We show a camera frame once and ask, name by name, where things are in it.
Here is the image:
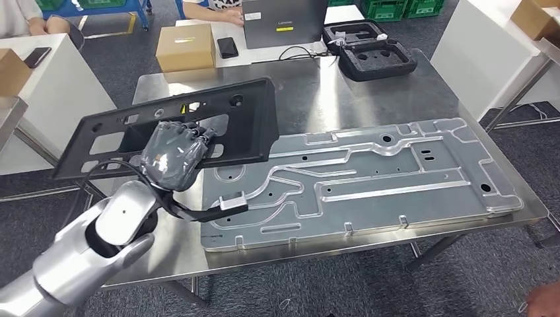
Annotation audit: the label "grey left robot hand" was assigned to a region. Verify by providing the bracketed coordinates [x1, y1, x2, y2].
[140, 121, 218, 193]

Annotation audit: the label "black plastic panel part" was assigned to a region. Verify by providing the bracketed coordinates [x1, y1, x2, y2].
[52, 77, 280, 182]

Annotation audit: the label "stainless steel workbench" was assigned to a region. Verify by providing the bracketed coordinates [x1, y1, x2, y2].
[98, 48, 560, 308]

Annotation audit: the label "brown cardboard box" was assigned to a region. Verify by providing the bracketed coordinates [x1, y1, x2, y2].
[510, 0, 560, 42]
[0, 48, 34, 98]
[155, 22, 218, 73]

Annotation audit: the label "white desk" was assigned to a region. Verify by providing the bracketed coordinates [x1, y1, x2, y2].
[0, 33, 118, 177]
[430, 0, 560, 122]
[174, 4, 367, 69]

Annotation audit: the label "black smartphone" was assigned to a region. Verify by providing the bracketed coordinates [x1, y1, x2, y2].
[23, 46, 53, 70]
[216, 36, 240, 60]

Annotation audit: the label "person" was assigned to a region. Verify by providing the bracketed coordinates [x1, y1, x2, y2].
[182, 0, 246, 28]
[0, 0, 72, 38]
[524, 281, 560, 317]

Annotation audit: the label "black office chair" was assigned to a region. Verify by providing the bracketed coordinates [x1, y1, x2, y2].
[45, 14, 86, 52]

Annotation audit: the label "grey laptop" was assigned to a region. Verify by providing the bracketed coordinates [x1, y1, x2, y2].
[240, 0, 330, 50]

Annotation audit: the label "stamped grey metal panel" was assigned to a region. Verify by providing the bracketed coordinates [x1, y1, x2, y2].
[199, 116, 525, 254]

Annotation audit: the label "black foam tray round holes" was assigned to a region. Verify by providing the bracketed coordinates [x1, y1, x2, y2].
[337, 38, 419, 83]

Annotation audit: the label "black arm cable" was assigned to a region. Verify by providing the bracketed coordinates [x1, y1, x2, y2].
[64, 159, 176, 230]

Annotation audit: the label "black laptop cable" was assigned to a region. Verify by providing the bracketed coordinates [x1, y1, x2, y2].
[278, 44, 340, 63]

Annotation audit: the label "floor cable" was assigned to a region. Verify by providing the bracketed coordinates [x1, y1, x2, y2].
[493, 102, 551, 122]

